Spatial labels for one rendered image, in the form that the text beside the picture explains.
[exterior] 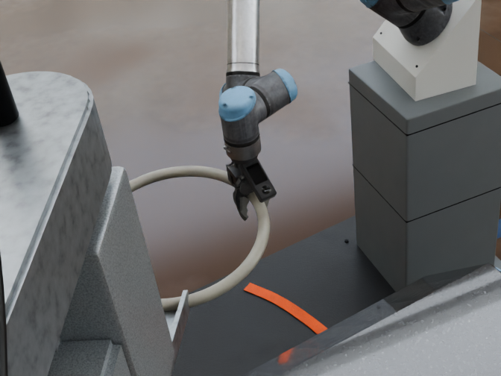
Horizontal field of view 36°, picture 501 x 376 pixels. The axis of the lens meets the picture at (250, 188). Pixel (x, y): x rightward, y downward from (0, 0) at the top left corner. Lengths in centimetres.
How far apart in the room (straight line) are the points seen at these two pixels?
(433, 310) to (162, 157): 236
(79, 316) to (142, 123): 323
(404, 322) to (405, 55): 107
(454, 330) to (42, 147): 114
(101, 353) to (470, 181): 192
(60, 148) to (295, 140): 304
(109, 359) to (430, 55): 170
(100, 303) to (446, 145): 176
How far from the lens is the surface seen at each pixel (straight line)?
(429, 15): 253
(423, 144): 259
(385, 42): 273
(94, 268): 103
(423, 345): 180
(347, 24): 501
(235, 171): 200
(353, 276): 314
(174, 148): 402
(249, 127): 187
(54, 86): 108
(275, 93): 190
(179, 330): 170
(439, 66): 256
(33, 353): 81
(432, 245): 289
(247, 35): 205
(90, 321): 111
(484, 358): 179
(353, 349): 179
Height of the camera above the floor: 221
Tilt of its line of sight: 37 degrees down
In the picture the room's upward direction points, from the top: 9 degrees counter-clockwise
